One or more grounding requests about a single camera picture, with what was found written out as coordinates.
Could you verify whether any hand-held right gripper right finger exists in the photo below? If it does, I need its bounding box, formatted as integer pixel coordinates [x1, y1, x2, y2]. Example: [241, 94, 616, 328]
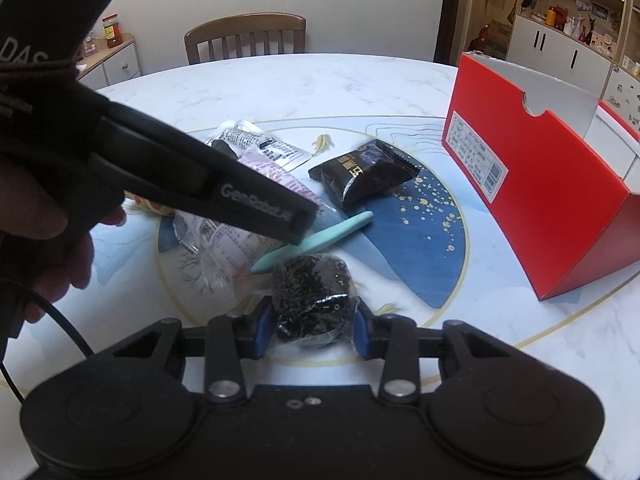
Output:
[352, 300, 506, 405]

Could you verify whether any white side cabinet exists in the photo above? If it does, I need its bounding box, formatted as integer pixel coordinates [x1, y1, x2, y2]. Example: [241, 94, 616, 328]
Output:
[75, 32, 144, 92]

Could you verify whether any black cable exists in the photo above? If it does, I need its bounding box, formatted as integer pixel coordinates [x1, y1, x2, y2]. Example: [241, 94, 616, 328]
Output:
[0, 280, 96, 404]

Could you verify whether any red figurine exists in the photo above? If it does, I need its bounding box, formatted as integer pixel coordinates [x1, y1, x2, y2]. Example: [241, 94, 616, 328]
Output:
[467, 25, 489, 54]

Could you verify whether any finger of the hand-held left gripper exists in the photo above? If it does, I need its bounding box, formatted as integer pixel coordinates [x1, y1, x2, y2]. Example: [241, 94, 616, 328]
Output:
[285, 204, 324, 247]

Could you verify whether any white stickered cabinet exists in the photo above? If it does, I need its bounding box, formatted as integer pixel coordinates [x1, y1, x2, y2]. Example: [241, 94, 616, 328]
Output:
[602, 65, 640, 132]

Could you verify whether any person's left hand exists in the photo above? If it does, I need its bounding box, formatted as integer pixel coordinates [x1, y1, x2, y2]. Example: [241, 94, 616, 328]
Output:
[0, 160, 127, 325]

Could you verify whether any teal stick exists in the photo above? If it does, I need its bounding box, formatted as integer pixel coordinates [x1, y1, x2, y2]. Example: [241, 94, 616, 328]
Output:
[249, 211, 375, 275]

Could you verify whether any clear pink label bread packet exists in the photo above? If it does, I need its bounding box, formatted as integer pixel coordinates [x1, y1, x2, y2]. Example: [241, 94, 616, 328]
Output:
[172, 156, 333, 306]

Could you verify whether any silver printed snack packet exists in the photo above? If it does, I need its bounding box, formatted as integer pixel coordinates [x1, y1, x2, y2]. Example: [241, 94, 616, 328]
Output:
[205, 120, 309, 172]

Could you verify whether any clear packet of dark bits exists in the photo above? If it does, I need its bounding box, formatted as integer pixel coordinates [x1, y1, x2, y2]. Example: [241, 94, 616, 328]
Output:
[272, 255, 359, 349]

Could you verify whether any red cardboard box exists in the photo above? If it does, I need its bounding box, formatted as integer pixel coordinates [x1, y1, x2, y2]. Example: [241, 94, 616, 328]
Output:
[441, 52, 640, 302]

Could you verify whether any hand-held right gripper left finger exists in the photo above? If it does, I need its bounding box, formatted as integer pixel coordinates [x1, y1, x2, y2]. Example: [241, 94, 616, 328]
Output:
[112, 296, 276, 405]

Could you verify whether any dark brown door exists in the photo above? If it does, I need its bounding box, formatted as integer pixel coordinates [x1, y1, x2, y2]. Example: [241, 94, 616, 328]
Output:
[432, 0, 466, 67]

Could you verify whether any white two-door lower cabinet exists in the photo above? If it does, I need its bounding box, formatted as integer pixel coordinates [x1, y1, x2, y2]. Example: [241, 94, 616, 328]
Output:
[506, 12, 614, 96]

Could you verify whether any brown slatted wooden chair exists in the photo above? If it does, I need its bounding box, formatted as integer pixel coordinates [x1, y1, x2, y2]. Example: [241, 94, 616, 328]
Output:
[184, 12, 307, 65]

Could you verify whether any black snack packet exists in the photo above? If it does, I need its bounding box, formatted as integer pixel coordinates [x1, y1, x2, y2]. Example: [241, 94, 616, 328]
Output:
[307, 141, 421, 206]

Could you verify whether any red sauce jar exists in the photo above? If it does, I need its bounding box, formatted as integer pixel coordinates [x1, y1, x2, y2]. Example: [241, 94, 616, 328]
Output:
[102, 13, 124, 50]

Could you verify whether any white marble desktop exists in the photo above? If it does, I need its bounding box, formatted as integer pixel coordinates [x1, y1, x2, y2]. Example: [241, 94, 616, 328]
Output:
[0, 52, 640, 480]

